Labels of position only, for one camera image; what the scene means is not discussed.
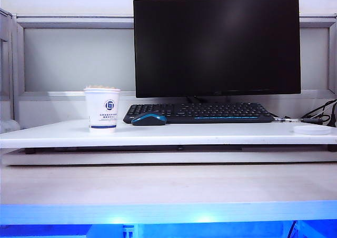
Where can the blue lit robot base edge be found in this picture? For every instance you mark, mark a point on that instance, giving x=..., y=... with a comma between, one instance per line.
x=168, y=211

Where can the white paper cup blue logo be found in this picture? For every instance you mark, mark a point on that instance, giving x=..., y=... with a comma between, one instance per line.
x=102, y=117

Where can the black and blue mouse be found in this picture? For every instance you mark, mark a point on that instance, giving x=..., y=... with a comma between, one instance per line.
x=147, y=119

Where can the white desk riser platform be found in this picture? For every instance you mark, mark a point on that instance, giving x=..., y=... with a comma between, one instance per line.
x=168, y=135

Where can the black keyboard blue stripe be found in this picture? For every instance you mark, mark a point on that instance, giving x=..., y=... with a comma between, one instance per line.
x=210, y=111

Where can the black computer monitor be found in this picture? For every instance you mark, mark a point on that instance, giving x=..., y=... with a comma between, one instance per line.
x=216, y=45

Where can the grey framed rear partition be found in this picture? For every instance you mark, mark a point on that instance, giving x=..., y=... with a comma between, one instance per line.
x=79, y=59

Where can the white round coaster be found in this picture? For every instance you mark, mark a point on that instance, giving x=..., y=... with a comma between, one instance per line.
x=312, y=130

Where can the grey framed side partition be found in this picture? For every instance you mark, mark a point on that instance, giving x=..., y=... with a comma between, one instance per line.
x=5, y=64

